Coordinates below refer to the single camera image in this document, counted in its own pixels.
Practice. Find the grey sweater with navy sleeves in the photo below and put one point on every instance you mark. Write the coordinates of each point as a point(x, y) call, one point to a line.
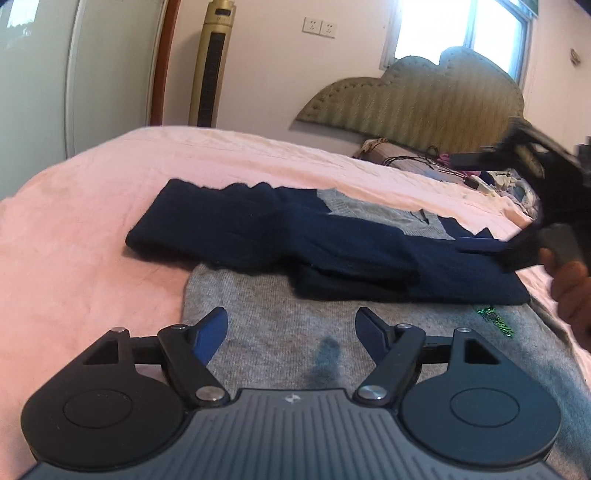
point(291, 267)

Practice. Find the white wall socket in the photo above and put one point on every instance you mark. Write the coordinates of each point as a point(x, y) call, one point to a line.
point(319, 27)

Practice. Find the brown wooden door frame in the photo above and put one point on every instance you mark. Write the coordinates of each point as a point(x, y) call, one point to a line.
point(162, 59)

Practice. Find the pink bed sheet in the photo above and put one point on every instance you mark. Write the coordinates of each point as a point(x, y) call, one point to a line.
point(66, 278)

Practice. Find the white sliding wardrobe door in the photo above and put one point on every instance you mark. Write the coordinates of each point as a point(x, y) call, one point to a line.
point(74, 74)

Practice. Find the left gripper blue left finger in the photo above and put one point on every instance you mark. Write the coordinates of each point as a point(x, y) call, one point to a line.
point(208, 334)

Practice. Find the gold tower fan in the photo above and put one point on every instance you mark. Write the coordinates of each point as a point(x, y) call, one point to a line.
point(211, 56)

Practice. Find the window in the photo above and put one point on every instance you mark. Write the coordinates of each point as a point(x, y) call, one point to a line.
point(498, 30)

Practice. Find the olive upholstered headboard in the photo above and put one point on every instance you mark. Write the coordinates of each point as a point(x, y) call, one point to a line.
point(460, 104)

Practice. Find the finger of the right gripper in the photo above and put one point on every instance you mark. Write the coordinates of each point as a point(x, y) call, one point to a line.
point(477, 160)

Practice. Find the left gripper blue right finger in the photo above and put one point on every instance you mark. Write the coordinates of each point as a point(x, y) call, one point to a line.
point(376, 336)

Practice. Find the person's right hand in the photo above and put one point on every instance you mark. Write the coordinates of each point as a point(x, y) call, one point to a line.
point(571, 289)

